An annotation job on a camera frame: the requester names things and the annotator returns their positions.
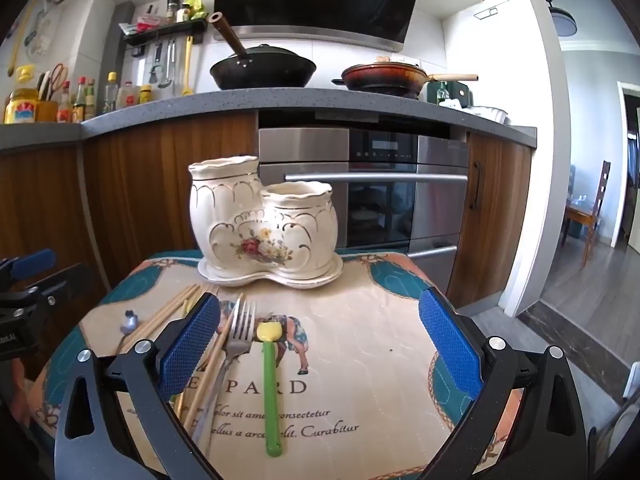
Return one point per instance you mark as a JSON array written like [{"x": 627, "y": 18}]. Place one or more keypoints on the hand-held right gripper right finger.
[{"x": 450, "y": 345}]

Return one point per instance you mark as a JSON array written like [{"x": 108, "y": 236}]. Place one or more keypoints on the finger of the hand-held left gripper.
[
  {"x": 65, "y": 285},
  {"x": 32, "y": 262}
]

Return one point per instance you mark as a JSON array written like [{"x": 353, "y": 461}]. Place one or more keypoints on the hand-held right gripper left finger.
[{"x": 190, "y": 345}]

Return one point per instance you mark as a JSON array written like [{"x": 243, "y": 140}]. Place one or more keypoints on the wooden chopstick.
[
  {"x": 160, "y": 312},
  {"x": 182, "y": 305},
  {"x": 222, "y": 340},
  {"x": 192, "y": 407}
]

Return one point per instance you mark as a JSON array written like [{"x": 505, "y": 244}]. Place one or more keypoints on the metal fork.
[{"x": 242, "y": 330}]

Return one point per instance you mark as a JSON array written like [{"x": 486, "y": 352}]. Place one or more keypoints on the small metal spoon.
[{"x": 130, "y": 321}]

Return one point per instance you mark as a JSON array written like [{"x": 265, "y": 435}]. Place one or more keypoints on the yellow-tipped green spatula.
[{"x": 271, "y": 390}]

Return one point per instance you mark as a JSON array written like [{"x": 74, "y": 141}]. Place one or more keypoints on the white floral ceramic utensil holder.
[{"x": 240, "y": 220}]

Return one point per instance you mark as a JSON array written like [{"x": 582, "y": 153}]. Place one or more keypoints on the printed tablecloth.
[{"x": 350, "y": 360}]

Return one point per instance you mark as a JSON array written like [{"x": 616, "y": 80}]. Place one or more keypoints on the white ceramic saucer tray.
[{"x": 280, "y": 280}]

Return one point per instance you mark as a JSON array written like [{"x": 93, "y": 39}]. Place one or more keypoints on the yellow knife holder box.
[{"x": 48, "y": 111}]

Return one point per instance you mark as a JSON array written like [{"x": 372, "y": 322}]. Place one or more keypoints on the yellow lidded seasoning jar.
[{"x": 21, "y": 105}]

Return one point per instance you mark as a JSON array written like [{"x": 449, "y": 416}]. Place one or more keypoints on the row of condiment bottles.
[{"x": 80, "y": 105}]

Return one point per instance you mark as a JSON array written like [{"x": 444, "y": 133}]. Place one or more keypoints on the wooden chair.
[{"x": 602, "y": 195}]

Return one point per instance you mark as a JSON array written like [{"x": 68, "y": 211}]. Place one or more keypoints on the stainless steel oven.
[{"x": 300, "y": 147}]

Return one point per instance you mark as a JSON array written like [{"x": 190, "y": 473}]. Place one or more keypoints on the hanging metal peeler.
[{"x": 156, "y": 62}]

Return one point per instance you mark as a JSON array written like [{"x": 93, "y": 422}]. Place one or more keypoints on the white bowl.
[{"x": 487, "y": 112}]

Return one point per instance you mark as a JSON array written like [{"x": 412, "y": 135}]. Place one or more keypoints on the hanging metal ladle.
[{"x": 169, "y": 67}]

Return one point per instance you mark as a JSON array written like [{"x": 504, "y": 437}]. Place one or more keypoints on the green glass oil bottle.
[{"x": 442, "y": 94}]

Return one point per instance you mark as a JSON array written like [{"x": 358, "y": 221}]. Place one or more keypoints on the green kitchen appliance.
[{"x": 457, "y": 92}]

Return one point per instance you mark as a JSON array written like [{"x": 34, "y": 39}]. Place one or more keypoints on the gas stove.
[{"x": 390, "y": 93}]

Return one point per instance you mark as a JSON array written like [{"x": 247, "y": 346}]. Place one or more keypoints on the grey kitchen countertop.
[{"x": 300, "y": 102}]

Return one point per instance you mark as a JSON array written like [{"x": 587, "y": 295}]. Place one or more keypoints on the red and white packet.
[{"x": 150, "y": 21}]

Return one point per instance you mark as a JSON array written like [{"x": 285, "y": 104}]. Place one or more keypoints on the red-brown frying pan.
[{"x": 385, "y": 77}]

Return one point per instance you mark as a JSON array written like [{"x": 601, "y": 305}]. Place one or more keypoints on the spice jar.
[
  {"x": 185, "y": 12},
  {"x": 173, "y": 10}
]

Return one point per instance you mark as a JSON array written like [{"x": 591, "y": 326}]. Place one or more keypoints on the black wok lid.
[{"x": 270, "y": 50}]

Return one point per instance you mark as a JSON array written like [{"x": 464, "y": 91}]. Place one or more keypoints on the yellow-green packet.
[{"x": 196, "y": 4}]

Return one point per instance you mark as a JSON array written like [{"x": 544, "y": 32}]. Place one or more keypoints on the ceiling lamp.
[{"x": 562, "y": 20}]

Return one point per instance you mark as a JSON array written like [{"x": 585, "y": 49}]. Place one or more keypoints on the black wall spice rack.
[{"x": 165, "y": 30}]

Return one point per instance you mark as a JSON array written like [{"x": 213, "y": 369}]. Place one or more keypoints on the wall power socket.
[{"x": 405, "y": 61}]

